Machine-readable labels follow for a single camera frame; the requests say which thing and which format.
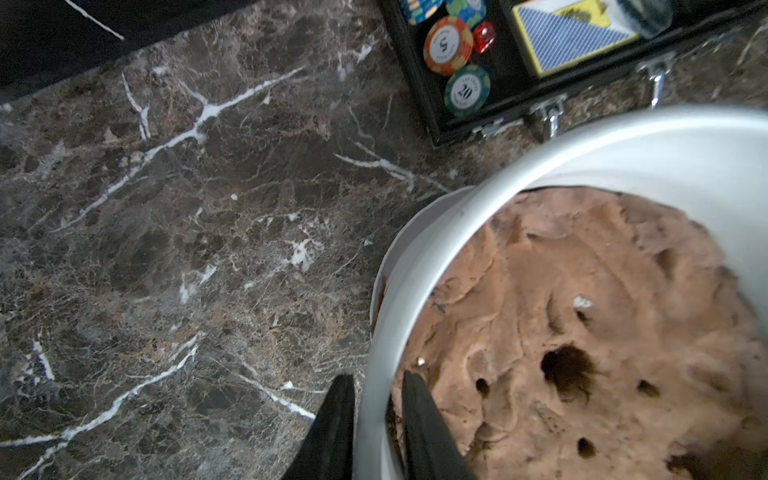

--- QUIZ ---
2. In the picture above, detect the brown clay soil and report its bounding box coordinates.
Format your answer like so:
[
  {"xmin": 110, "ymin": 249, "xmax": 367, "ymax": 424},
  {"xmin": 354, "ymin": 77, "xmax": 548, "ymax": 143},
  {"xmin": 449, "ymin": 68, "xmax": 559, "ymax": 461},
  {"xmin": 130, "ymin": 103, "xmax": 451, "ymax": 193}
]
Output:
[{"xmin": 399, "ymin": 188, "xmax": 767, "ymax": 479}]

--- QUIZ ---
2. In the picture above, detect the red die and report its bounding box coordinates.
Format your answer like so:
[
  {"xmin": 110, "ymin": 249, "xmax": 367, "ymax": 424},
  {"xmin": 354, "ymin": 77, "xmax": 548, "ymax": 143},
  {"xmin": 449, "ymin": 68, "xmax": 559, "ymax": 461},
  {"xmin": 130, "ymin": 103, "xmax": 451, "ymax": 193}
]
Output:
[{"xmin": 473, "ymin": 21, "xmax": 496, "ymax": 54}]

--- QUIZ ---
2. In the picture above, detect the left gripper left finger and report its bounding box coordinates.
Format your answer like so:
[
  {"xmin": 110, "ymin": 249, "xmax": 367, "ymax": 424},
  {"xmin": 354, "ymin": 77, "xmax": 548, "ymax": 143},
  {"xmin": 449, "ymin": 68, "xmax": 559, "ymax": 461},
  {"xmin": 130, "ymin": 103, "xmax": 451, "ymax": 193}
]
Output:
[{"xmin": 282, "ymin": 374, "xmax": 355, "ymax": 480}]

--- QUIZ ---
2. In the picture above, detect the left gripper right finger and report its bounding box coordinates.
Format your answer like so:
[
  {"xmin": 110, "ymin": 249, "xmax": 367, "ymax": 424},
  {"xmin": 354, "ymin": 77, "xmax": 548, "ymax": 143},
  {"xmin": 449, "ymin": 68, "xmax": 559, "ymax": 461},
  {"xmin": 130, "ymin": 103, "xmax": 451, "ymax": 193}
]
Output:
[{"xmin": 401, "ymin": 371, "xmax": 474, "ymax": 480}]

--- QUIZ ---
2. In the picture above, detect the red orange poker chip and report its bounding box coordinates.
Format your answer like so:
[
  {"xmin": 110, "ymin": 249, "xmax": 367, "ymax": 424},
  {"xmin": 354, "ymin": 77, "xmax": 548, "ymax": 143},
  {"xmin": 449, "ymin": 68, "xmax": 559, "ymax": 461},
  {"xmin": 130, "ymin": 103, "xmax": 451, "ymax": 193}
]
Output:
[{"xmin": 423, "ymin": 16, "xmax": 474, "ymax": 76}]

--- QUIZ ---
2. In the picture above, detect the playing card deck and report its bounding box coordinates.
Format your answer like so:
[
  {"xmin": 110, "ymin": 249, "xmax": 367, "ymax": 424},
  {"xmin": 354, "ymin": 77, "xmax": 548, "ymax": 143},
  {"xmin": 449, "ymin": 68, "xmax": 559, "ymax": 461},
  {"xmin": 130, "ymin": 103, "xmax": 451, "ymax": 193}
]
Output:
[{"xmin": 510, "ymin": 0, "xmax": 640, "ymax": 78}]

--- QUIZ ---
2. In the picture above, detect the black poker chip case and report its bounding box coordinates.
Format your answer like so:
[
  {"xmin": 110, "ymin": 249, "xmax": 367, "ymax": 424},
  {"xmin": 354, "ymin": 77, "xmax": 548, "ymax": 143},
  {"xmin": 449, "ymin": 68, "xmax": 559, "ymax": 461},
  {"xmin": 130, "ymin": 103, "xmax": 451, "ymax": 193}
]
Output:
[{"xmin": 380, "ymin": 1, "xmax": 767, "ymax": 146}]

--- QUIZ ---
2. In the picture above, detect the green poker chip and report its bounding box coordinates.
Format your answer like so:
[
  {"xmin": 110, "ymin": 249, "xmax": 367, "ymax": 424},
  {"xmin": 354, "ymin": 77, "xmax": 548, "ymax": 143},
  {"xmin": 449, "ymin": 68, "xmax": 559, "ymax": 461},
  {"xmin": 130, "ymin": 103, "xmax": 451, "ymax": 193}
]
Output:
[{"xmin": 444, "ymin": 64, "xmax": 491, "ymax": 117}]

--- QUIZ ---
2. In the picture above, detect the white ceramic flower pot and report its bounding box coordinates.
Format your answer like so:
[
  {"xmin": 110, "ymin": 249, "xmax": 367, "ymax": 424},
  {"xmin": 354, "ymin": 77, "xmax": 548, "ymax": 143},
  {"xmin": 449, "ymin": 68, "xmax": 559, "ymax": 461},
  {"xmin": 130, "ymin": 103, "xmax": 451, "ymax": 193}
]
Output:
[{"xmin": 353, "ymin": 104, "xmax": 767, "ymax": 479}]

